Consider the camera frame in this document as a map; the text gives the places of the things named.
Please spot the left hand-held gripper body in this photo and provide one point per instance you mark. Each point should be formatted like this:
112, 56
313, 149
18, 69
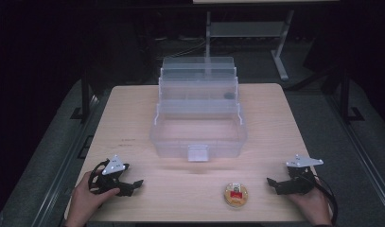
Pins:
113, 166

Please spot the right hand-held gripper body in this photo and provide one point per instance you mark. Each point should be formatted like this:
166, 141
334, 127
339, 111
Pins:
299, 176

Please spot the round tin with red label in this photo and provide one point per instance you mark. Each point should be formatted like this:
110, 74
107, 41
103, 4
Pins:
236, 195

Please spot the clear plastic tiered storage box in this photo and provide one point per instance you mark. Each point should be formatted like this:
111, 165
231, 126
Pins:
198, 119

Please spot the person's right hand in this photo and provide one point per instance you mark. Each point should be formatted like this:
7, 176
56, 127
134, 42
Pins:
310, 205

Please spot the person's left hand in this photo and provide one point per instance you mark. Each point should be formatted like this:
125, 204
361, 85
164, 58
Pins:
86, 201

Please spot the grey metal stand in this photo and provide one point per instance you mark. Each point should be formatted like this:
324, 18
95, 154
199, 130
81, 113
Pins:
243, 29

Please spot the black metal post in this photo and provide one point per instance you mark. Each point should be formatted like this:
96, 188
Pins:
85, 94
344, 97

